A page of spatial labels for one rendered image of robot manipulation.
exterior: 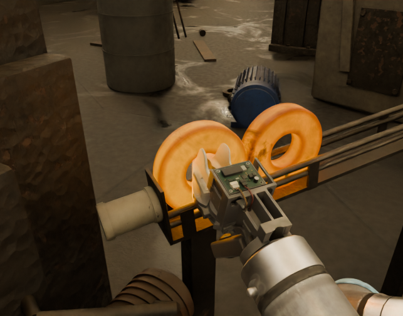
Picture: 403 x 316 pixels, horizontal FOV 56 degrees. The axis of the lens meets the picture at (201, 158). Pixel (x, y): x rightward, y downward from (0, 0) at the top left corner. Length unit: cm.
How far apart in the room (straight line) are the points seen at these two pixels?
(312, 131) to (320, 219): 107
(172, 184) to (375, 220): 132
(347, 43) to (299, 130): 210
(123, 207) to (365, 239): 125
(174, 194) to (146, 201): 5
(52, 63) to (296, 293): 48
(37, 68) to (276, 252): 44
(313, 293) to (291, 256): 4
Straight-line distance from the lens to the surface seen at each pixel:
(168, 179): 57
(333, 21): 280
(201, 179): 55
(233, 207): 47
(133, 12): 290
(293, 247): 44
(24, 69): 63
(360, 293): 59
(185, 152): 56
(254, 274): 44
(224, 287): 138
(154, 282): 67
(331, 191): 191
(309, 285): 42
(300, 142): 68
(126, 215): 57
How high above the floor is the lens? 103
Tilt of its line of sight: 30 degrees down
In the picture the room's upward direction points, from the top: straight up
